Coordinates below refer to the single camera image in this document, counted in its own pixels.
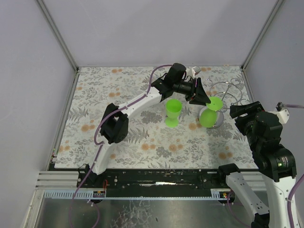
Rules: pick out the green wine glass front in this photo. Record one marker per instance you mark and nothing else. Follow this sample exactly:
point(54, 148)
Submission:
point(211, 116)

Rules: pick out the grey cable duct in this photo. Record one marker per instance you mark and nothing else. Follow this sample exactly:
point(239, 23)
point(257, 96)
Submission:
point(153, 195)

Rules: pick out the floral table mat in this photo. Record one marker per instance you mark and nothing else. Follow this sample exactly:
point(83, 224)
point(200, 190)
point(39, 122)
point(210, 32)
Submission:
point(149, 143)

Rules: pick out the green wine glass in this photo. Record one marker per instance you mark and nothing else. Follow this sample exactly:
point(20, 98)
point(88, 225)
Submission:
point(173, 111)
point(211, 116)

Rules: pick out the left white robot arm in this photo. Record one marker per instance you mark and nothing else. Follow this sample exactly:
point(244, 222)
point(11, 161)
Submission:
point(113, 127)

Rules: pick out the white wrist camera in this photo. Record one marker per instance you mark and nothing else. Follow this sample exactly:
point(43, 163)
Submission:
point(192, 72)
point(282, 113)

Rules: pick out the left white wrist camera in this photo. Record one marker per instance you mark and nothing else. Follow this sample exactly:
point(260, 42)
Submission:
point(192, 72)

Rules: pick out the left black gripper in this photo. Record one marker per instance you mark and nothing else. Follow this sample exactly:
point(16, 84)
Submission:
point(196, 90)

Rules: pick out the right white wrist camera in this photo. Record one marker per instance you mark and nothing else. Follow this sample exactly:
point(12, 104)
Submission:
point(282, 113)

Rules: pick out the chrome wine glass rack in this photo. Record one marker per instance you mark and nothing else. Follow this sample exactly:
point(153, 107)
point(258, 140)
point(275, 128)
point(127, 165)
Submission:
point(230, 92)

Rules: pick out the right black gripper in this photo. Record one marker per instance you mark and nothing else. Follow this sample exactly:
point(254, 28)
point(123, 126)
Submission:
point(241, 118)

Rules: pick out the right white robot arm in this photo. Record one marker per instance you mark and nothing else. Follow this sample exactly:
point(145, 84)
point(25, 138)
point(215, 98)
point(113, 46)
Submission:
point(275, 163)

